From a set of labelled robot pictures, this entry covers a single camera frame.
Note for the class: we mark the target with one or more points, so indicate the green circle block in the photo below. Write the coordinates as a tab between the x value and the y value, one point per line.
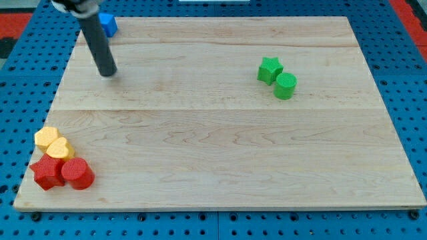
285	86

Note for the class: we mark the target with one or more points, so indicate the wooden board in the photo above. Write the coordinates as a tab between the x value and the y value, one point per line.
184	124

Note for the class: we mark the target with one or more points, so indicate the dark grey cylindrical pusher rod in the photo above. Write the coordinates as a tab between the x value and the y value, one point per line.
98	45

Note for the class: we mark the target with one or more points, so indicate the red circle block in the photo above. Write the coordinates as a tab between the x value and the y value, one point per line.
78	173

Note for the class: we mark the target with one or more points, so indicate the green star block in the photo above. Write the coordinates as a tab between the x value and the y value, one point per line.
269	69

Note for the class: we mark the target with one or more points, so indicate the blue triangle block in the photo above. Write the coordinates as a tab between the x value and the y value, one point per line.
108	24

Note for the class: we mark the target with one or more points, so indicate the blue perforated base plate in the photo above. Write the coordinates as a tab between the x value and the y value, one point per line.
33	70

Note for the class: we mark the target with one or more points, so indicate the silver rod mount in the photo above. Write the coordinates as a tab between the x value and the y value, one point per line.
78	8

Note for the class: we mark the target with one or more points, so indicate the red star block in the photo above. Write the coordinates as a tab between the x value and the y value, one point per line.
47	172

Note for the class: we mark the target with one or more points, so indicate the yellow heart block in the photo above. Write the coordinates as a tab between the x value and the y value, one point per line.
61	149

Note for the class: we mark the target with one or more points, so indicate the yellow hexagon block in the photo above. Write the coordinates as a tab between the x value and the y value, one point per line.
45	136

